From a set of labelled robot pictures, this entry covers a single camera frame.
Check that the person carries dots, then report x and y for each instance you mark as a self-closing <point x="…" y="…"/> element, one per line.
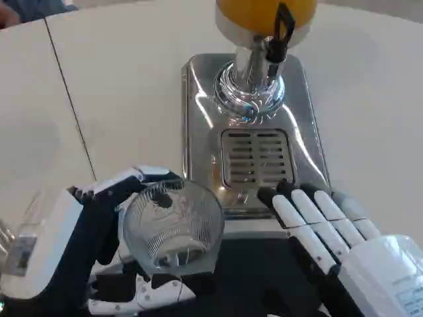
<point x="29" y="8"/>

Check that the steel drink dispenser orange tank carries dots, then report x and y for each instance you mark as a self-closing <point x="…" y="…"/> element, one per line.
<point x="251" y="99"/>

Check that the steel drip tray grid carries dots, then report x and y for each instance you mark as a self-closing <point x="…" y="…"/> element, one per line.
<point x="257" y="158"/>

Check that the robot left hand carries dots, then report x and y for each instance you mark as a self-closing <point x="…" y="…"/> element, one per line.
<point x="82" y="231"/>

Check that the clear ribbed glass cup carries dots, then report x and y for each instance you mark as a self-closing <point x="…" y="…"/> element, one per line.
<point x="175" y="228"/>

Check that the black dispenser tap lever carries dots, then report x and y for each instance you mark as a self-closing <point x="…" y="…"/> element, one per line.
<point x="281" y="36"/>

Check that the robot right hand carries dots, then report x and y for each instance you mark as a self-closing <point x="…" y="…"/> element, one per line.
<point x="373" y="264"/>

